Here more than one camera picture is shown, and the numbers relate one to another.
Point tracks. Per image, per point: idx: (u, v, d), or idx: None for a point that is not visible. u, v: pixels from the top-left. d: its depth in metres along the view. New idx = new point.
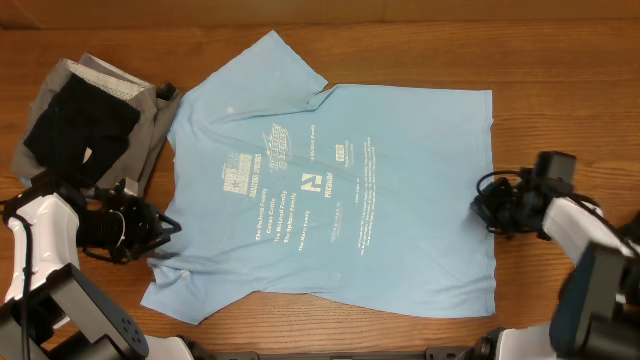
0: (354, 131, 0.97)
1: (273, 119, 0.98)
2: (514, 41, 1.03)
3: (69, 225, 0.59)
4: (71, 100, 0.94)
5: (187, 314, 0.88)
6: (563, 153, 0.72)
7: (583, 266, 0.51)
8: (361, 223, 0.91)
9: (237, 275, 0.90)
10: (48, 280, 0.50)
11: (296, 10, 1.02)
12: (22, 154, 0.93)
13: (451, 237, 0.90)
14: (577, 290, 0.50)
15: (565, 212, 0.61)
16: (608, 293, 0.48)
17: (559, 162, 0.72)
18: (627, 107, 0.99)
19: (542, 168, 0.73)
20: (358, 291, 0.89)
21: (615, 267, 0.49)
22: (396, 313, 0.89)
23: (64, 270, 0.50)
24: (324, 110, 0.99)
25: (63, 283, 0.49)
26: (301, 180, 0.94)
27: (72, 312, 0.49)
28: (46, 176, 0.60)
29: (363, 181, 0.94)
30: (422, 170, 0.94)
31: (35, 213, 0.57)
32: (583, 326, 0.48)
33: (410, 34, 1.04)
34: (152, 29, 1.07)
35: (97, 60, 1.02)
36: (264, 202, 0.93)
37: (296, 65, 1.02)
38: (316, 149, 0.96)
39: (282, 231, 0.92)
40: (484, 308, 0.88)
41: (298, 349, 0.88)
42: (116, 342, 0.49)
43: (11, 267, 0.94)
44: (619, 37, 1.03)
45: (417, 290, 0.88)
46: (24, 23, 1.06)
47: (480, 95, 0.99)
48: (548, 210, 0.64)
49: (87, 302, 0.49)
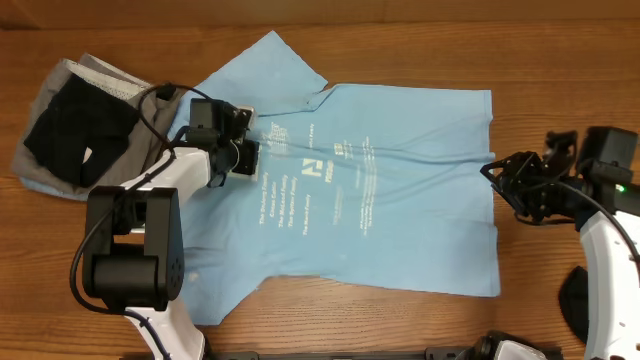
0: (352, 129, 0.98)
1: (272, 119, 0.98)
2: (513, 41, 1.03)
3: (197, 177, 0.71)
4: (71, 100, 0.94)
5: (202, 317, 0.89)
6: (620, 130, 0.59)
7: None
8: (361, 206, 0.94)
9: (244, 261, 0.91)
10: (151, 193, 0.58)
11: (295, 10, 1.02)
12: (22, 155, 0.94)
13: (450, 234, 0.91)
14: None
15: (605, 249, 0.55)
16: None
17: (617, 142, 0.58)
18: (626, 107, 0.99)
19: (593, 148, 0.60)
20: (359, 271, 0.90)
21: None
22: (407, 288, 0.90)
23: (168, 191, 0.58)
24: (323, 109, 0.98)
25: (161, 198, 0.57)
26: (302, 166, 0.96)
27: (150, 221, 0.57)
28: (209, 140, 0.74)
29: (363, 167, 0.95)
30: (422, 167, 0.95)
31: (184, 154, 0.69)
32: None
33: (410, 34, 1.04)
34: (152, 29, 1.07)
35: (97, 60, 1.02)
36: (266, 187, 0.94)
37: (296, 65, 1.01)
38: (315, 139, 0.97)
39: (286, 213, 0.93)
40: (489, 288, 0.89)
41: (298, 349, 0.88)
42: (157, 275, 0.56)
43: (10, 267, 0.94)
44: (618, 37, 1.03)
45: (424, 268, 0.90)
46: (24, 23, 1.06)
47: (480, 95, 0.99)
48: (590, 222, 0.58)
49: (164, 224, 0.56)
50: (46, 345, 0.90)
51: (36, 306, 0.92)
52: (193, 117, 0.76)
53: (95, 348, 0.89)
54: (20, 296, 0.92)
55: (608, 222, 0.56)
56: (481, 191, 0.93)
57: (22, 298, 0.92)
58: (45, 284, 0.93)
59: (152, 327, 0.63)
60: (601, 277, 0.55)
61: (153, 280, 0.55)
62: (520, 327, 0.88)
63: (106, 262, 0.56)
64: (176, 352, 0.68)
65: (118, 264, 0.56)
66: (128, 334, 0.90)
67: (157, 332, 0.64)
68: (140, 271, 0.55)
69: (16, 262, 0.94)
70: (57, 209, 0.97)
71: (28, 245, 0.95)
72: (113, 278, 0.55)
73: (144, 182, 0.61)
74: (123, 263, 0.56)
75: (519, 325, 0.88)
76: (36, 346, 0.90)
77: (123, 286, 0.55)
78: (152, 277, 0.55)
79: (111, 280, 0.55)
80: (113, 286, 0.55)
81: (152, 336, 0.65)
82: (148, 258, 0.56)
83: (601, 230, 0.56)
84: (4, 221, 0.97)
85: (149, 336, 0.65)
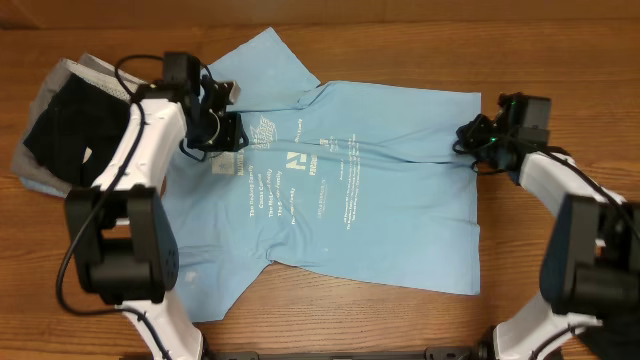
0: (342, 125, 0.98)
1: (263, 113, 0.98)
2: (514, 41, 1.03)
3: (175, 135, 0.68)
4: (71, 100, 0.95)
5: (199, 315, 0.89)
6: (537, 98, 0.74)
7: (564, 215, 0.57)
8: (346, 199, 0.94)
9: (229, 255, 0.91)
10: (131, 196, 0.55)
11: (295, 10, 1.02)
12: (22, 155, 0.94)
13: (446, 233, 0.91)
14: (561, 229, 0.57)
15: (541, 168, 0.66)
16: (588, 240, 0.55)
17: (534, 108, 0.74)
18: (627, 107, 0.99)
19: (519, 113, 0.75)
20: (345, 264, 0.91)
21: (593, 216, 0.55)
22: (398, 284, 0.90)
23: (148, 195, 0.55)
24: (312, 108, 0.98)
25: (142, 200, 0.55)
26: (287, 159, 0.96)
27: (134, 228, 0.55)
28: (180, 83, 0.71)
29: (347, 158, 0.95)
30: (417, 164, 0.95)
31: (154, 113, 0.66)
32: (571, 276, 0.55)
33: (410, 34, 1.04)
34: (152, 29, 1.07)
35: (97, 60, 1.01)
36: (252, 181, 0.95)
37: (292, 63, 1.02)
38: (302, 134, 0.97)
39: (273, 206, 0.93)
40: (470, 286, 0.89)
41: (298, 349, 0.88)
42: (151, 272, 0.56)
43: (10, 266, 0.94)
44: (618, 36, 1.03)
45: (414, 262, 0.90)
46: (25, 23, 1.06)
47: (469, 97, 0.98)
48: (523, 165, 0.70)
49: (148, 230, 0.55)
50: (46, 345, 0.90)
51: (37, 306, 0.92)
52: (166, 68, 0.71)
53: (95, 348, 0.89)
54: (21, 296, 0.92)
55: (537, 153, 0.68)
56: (468, 192, 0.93)
57: (23, 298, 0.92)
58: (45, 284, 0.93)
59: (149, 321, 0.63)
60: (550, 187, 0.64)
61: (147, 276, 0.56)
62: None
63: (99, 264, 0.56)
64: (176, 350, 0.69)
65: (113, 263, 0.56)
66: (128, 333, 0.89)
67: (155, 327, 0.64)
68: (134, 270, 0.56)
69: (16, 262, 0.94)
70: (57, 210, 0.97)
71: (28, 245, 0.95)
72: (110, 278, 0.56)
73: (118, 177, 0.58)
74: (118, 260, 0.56)
75: None
76: (37, 346, 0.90)
77: (120, 282, 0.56)
78: (146, 274, 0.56)
79: (108, 279, 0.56)
80: (111, 284, 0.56)
81: (151, 334, 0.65)
82: (139, 260, 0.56)
83: (535, 162, 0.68)
84: (5, 221, 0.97)
85: (148, 334, 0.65)
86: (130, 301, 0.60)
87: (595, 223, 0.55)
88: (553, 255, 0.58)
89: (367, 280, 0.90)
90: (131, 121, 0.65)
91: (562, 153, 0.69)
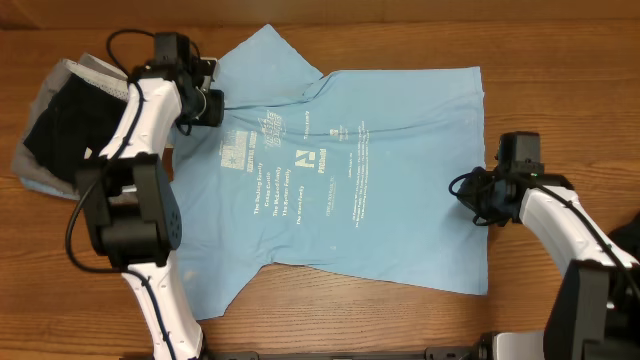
0: (348, 118, 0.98)
1: (269, 108, 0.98)
2: (513, 41, 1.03)
3: (171, 110, 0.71)
4: (71, 101, 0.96)
5: (203, 313, 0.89)
6: (525, 132, 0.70)
7: (570, 283, 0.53)
8: (355, 196, 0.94)
9: (237, 254, 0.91)
10: (137, 161, 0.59)
11: (295, 9, 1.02)
12: (22, 155, 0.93)
13: (447, 230, 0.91)
14: (568, 306, 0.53)
15: (544, 209, 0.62)
16: (595, 307, 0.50)
17: (520, 143, 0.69)
18: (626, 107, 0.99)
19: (507, 151, 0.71)
20: (352, 262, 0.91)
21: (600, 282, 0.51)
22: (405, 283, 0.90)
23: (152, 158, 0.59)
24: (319, 101, 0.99)
25: (147, 166, 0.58)
26: (295, 157, 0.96)
27: (140, 188, 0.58)
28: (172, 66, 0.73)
29: (356, 156, 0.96)
30: (420, 163, 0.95)
31: (152, 91, 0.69)
32: (579, 349, 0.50)
33: (410, 34, 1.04)
34: (152, 29, 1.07)
35: (96, 60, 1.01)
36: (260, 178, 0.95)
37: (293, 60, 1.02)
38: (312, 129, 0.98)
39: (281, 204, 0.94)
40: (477, 286, 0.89)
41: (298, 349, 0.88)
42: (159, 231, 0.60)
43: (10, 267, 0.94)
44: (618, 36, 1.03)
45: (418, 260, 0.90)
46: (25, 23, 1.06)
47: (469, 71, 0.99)
48: (523, 201, 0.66)
49: (153, 187, 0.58)
50: (46, 345, 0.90)
51: (37, 306, 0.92)
52: (157, 46, 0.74)
53: (95, 348, 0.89)
54: (20, 296, 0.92)
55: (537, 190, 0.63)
56: None
57: (22, 298, 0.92)
58: (45, 285, 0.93)
59: (152, 290, 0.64)
60: (552, 231, 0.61)
61: (156, 234, 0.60)
62: (520, 327, 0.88)
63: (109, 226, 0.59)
64: (175, 333, 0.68)
65: (122, 225, 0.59)
66: (128, 334, 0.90)
67: (157, 298, 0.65)
68: (143, 229, 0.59)
69: (16, 262, 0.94)
70: (57, 210, 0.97)
71: (27, 245, 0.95)
72: (120, 241, 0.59)
73: (123, 147, 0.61)
74: (129, 223, 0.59)
75: (519, 324, 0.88)
76: (36, 346, 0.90)
77: (130, 242, 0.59)
78: (154, 232, 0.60)
79: (118, 240, 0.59)
80: (123, 246, 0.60)
81: (151, 303, 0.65)
82: (146, 222, 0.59)
83: (535, 199, 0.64)
84: (4, 221, 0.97)
85: (147, 301, 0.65)
86: (135, 264, 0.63)
87: (604, 288, 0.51)
88: (560, 323, 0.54)
89: (375, 278, 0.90)
90: (129, 99, 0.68)
91: (561, 183, 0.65)
